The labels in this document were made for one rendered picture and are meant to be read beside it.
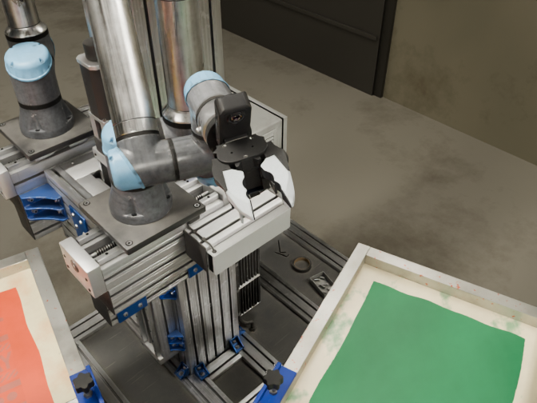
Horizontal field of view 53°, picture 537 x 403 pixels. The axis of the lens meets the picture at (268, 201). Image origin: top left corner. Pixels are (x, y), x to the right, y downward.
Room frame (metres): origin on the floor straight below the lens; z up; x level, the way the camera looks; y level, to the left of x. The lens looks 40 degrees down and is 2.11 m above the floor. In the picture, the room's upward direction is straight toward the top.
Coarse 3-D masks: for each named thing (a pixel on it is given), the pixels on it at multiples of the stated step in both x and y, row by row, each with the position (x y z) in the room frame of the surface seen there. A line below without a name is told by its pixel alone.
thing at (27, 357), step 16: (0, 304) 0.95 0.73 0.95; (16, 304) 0.95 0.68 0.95; (16, 320) 0.89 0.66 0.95; (16, 336) 0.84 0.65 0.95; (16, 352) 0.80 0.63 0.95; (32, 352) 0.80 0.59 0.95; (32, 368) 0.75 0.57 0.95; (32, 384) 0.71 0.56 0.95; (32, 400) 0.67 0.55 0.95; (48, 400) 0.67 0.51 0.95
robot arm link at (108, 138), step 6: (108, 126) 1.01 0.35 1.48; (102, 132) 0.99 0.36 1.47; (108, 132) 0.98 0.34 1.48; (162, 132) 1.00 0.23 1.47; (102, 138) 0.98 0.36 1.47; (108, 138) 0.97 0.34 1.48; (114, 138) 0.96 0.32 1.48; (162, 138) 0.99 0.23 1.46; (102, 144) 0.98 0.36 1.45; (108, 144) 0.96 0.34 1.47; (114, 144) 0.95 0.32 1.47; (102, 150) 0.98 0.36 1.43; (108, 150) 0.96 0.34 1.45; (108, 162) 0.97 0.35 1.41; (108, 168) 0.98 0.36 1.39
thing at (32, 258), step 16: (16, 256) 1.09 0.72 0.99; (32, 256) 1.09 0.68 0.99; (0, 272) 1.04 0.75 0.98; (16, 272) 1.06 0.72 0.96; (32, 272) 1.03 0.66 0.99; (48, 288) 0.97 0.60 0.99; (48, 304) 0.92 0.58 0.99; (64, 320) 0.87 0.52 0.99; (64, 336) 0.82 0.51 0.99; (64, 352) 0.77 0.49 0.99; (80, 368) 0.73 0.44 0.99
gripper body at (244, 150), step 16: (208, 128) 0.69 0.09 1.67; (208, 144) 0.69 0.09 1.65; (224, 144) 0.64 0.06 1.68; (240, 144) 0.63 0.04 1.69; (256, 144) 0.63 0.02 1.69; (224, 160) 0.60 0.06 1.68; (240, 160) 0.60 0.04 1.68; (256, 160) 0.60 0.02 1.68; (256, 176) 0.61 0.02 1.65; (256, 192) 0.60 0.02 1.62
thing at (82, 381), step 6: (78, 378) 0.66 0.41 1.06; (84, 378) 0.66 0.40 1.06; (90, 378) 0.66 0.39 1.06; (78, 384) 0.64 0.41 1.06; (84, 384) 0.64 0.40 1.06; (90, 384) 0.65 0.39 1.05; (78, 390) 0.63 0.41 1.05; (84, 390) 0.63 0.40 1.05; (90, 390) 0.66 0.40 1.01; (84, 396) 0.65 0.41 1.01; (90, 396) 0.65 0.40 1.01
